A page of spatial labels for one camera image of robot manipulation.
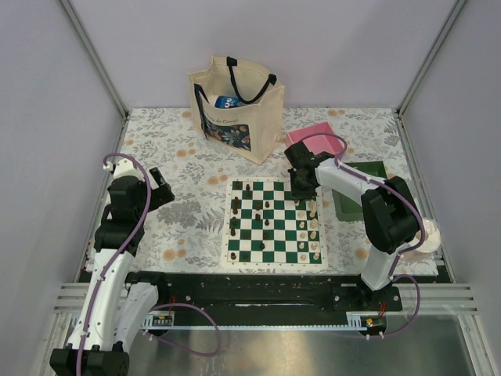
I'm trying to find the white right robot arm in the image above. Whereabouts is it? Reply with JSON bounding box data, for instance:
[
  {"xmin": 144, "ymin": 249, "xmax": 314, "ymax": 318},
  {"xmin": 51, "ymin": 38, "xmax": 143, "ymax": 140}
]
[{"xmin": 285, "ymin": 141, "xmax": 424, "ymax": 310}]

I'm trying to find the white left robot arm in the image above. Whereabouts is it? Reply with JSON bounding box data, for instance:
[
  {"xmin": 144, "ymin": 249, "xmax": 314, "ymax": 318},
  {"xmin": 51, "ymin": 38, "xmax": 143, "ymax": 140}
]
[{"xmin": 49, "ymin": 161, "xmax": 175, "ymax": 375}]

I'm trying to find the green white chess board mat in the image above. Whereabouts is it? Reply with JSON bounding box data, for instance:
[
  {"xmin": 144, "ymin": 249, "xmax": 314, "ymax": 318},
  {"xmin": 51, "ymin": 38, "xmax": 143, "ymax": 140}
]
[{"xmin": 221, "ymin": 177, "xmax": 328, "ymax": 273}]

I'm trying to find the pink plastic box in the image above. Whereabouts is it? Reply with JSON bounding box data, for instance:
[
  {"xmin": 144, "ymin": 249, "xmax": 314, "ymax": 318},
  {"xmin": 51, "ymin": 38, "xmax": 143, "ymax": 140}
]
[{"xmin": 285, "ymin": 121, "xmax": 344, "ymax": 155}]

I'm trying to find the green plastic tray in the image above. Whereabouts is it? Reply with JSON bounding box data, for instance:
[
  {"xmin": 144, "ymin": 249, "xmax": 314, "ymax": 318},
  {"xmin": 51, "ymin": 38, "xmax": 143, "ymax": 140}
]
[{"xmin": 332, "ymin": 161, "xmax": 387, "ymax": 222}]

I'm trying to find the floral tablecloth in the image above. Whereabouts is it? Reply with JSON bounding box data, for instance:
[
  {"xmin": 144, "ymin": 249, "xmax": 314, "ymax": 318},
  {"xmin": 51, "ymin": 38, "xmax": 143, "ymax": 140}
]
[{"xmin": 121, "ymin": 108, "xmax": 415, "ymax": 273}]

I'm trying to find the beige canvas tote bag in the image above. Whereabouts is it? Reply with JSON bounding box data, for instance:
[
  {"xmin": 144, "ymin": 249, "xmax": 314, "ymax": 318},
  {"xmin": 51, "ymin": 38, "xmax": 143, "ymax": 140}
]
[{"xmin": 188, "ymin": 56, "xmax": 285, "ymax": 164}]

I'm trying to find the blue white can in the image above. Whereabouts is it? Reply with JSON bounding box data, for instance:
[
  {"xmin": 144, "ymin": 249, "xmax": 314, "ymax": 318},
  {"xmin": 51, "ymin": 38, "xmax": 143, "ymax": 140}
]
[{"xmin": 214, "ymin": 96, "xmax": 241, "ymax": 109}]

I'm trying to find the toilet paper roll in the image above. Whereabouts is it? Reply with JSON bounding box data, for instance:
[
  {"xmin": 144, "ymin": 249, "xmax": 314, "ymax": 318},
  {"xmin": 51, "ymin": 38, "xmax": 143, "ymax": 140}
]
[{"xmin": 402, "ymin": 218, "xmax": 442, "ymax": 262}]

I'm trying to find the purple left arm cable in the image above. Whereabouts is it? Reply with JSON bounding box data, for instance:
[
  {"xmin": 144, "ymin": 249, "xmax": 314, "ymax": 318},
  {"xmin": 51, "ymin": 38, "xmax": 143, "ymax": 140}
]
[{"xmin": 72, "ymin": 152, "xmax": 222, "ymax": 376}]

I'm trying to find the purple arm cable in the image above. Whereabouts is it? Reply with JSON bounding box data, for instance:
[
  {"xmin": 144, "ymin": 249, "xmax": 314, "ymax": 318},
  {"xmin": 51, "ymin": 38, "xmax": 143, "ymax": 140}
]
[
  {"xmin": 72, "ymin": 152, "xmax": 222, "ymax": 376},
  {"xmin": 303, "ymin": 132, "xmax": 427, "ymax": 340}
]

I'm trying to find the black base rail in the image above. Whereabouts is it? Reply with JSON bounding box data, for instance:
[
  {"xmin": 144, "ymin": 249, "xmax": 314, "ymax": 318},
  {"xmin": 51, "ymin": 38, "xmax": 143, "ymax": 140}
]
[{"xmin": 115, "ymin": 271, "xmax": 402, "ymax": 327}]

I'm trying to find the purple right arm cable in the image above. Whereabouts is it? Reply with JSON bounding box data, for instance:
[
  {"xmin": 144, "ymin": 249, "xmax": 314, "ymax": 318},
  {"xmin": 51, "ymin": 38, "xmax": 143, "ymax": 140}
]
[{"xmin": 303, "ymin": 132, "xmax": 427, "ymax": 340}]

